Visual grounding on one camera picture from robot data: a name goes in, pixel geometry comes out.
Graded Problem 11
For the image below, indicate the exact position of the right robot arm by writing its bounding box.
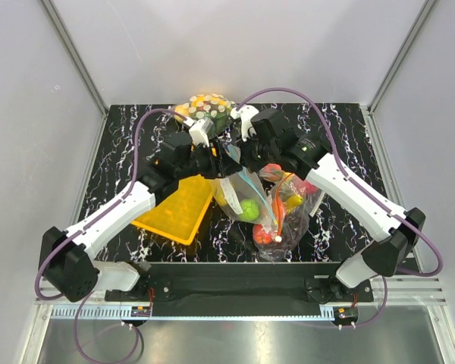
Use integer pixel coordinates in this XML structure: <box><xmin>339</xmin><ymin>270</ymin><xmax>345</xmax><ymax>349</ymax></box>
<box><xmin>231</xmin><ymin>105</ymin><xmax>426</xmax><ymax>301</ymax></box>

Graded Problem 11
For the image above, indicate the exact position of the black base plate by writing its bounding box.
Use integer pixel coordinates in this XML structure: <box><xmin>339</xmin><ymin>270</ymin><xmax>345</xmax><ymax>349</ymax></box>
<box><xmin>105</xmin><ymin>262</ymin><xmax>374</xmax><ymax>320</ymax></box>

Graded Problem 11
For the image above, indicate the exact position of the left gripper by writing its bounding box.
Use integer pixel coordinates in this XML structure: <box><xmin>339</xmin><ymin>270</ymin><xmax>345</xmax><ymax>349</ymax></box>
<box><xmin>177</xmin><ymin>140</ymin><xmax>243</xmax><ymax>180</ymax></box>

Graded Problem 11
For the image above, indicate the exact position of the yellow plastic tray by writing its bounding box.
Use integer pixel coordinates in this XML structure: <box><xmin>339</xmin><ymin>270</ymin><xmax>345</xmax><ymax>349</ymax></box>
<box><xmin>131</xmin><ymin>175</ymin><xmax>213</xmax><ymax>246</ymax></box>

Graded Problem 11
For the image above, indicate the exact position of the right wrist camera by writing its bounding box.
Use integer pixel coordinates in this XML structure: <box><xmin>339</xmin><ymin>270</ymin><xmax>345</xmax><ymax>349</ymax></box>
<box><xmin>230</xmin><ymin>105</ymin><xmax>259</xmax><ymax>142</ymax></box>

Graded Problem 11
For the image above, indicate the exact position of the grapes and orange bag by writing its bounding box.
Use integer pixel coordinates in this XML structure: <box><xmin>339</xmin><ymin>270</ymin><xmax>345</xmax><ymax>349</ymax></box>
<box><xmin>253</xmin><ymin>187</ymin><xmax>310</xmax><ymax>262</ymax></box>

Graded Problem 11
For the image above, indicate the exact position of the banana and apples bag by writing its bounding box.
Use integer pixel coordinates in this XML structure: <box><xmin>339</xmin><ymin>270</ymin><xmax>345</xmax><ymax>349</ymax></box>
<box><xmin>259</xmin><ymin>164</ymin><xmax>325</xmax><ymax>218</ymax></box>

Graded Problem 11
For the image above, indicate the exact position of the right connector block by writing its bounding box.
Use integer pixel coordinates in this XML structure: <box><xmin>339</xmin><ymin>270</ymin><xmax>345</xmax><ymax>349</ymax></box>
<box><xmin>334</xmin><ymin>306</ymin><xmax>359</xmax><ymax>325</ymax></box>

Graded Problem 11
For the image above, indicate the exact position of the green fake fruit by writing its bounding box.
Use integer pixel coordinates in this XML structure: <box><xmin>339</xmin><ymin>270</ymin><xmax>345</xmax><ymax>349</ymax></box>
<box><xmin>240</xmin><ymin>199</ymin><xmax>260</xmax><ymax>222</ymax></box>

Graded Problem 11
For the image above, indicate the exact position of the blue zip fruit bag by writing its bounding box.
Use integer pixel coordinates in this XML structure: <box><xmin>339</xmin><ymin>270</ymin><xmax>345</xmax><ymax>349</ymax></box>
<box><xmin>209</xmin><ymin>167</ymin><xmax>275</xmax><ymax>225</ymax></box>

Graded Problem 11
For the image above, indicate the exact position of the polka dot fruit bag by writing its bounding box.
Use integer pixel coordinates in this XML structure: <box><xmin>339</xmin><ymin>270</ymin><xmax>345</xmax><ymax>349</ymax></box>
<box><xmin>171</xmin><ymin>93</ymin><xmax>237</xmax><ymax>136</ymax></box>

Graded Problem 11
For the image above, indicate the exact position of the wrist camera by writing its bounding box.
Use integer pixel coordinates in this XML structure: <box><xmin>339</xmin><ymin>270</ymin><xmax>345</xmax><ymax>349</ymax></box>
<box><xmin>189</xmin><ymin>118</ymin><xmax>215</xmax><ymax>147</ymax></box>
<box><xmin>230</xmin><ymin>105</ymin><xmax>259</xmax><ymax>142</ymax></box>

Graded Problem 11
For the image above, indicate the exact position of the connector block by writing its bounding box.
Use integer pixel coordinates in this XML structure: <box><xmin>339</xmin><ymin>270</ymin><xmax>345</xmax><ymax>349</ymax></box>
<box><xmin>334</xmin><ymin>306</ymin><xmax>359</xmax><ymax>325</ymax></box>
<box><xmin>130</xmin><ymin>303</ymin><xmax>152</xmax><ymax>318</ymax></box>

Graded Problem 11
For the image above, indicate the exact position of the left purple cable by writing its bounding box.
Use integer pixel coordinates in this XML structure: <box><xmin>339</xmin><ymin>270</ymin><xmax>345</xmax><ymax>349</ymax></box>
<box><xmin>34</xmin><ymin>108</ymin><xmax>194</xmax><ymax>363</ymax></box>

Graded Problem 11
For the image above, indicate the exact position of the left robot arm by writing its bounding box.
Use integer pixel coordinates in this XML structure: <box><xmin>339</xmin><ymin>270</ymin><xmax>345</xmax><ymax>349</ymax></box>
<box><xmin>35</xmin><ymin>133</ymin><xmax>242</xmax><ymax>303</ymax></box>

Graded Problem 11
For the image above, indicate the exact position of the left connector block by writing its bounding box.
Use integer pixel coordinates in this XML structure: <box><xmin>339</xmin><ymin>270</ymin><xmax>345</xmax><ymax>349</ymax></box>
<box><xmin>130</xmin><ymin>303</ymin><xmax>152</xmax><ymax>318</ymax></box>

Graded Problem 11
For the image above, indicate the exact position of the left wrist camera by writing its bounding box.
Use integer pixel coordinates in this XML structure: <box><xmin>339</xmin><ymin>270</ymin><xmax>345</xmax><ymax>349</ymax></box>
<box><xmin>189</xmin><ymin>118</ymin><xmax>215</xmax><ymax>147</ymax></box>

